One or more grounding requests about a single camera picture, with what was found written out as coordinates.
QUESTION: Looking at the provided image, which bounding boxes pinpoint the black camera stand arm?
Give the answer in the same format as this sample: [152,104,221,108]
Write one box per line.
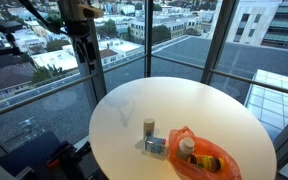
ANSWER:
[0,33,22,59]

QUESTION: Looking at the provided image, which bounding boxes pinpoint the dark blue seat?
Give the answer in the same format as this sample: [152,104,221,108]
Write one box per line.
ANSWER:
[0,130,65,178]

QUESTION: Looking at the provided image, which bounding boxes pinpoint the grey horizontal window rail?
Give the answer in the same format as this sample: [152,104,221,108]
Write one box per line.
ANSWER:
[150,53,288,98]
[0,54,147,122]

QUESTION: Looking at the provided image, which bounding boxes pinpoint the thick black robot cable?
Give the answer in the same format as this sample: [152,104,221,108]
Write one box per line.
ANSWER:
[18,0,70,36]

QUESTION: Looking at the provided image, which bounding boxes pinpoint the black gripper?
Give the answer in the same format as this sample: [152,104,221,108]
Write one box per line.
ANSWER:
[65,19,98,72]

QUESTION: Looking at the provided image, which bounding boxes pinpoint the small blue box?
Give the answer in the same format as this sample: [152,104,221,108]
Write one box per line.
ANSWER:
[144,134,168,156]

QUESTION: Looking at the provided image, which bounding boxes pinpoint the beige roll-on stick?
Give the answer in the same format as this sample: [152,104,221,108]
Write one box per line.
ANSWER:
[143,118,156,138]

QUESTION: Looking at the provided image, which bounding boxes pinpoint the yellow bottle black cap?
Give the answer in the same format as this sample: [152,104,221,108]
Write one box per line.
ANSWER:
[188,153,226,173]

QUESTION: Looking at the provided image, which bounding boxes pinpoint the black equipment orange accents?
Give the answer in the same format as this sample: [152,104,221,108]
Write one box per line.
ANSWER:
[33,141,95,180]

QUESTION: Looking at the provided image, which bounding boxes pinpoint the white capped bottle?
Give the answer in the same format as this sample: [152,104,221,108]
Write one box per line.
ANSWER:
[175,136,196,161]

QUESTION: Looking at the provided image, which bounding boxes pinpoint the black external camera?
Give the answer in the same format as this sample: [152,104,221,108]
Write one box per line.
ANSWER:
[0,20,23,34]

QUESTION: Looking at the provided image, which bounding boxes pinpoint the orange plastic bag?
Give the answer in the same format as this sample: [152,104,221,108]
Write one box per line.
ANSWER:
[168,125,243,180]

